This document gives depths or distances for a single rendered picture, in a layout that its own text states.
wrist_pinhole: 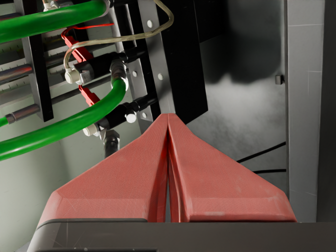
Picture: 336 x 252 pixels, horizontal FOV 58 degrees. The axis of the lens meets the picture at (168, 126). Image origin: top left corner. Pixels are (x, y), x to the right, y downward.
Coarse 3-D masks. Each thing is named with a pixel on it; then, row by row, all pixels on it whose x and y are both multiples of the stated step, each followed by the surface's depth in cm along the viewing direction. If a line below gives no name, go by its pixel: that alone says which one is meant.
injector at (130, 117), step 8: (144, 96) 50; (152, 96) 50; (120, 104) 47; (128, 104) 47; (136, 104) 48; (144, 104) 49; (112, 112) 45; (120, 112) 46; (128, 112) 45; (104, 120) 44; (112, 120) 45; (120, 120) 46; (128, 120) 45; (96, 128) 43
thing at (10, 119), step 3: (6, 114) 54; (9, 114) 54; (3, 117) 54; (6, 117) 54; (9, 117) 54; (12, 117) 54; (0, 120) 53; (3, 120) 54; (6, 120) 54; (9, 120) 54; (12, 120) 54; (0, 123) 53; (3, 123) 54; (6, 123) 54; (9, 123) 54; (0, 126) 54
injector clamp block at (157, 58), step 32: (160, 0) 42; (192, 0) 46; (128, 32) 48; (160, 32) 43; (192, 32) 48; (128, 64) 52; (160, 64) 46; (192, 64) 49; (160, 96) 49; (192, 96) 51
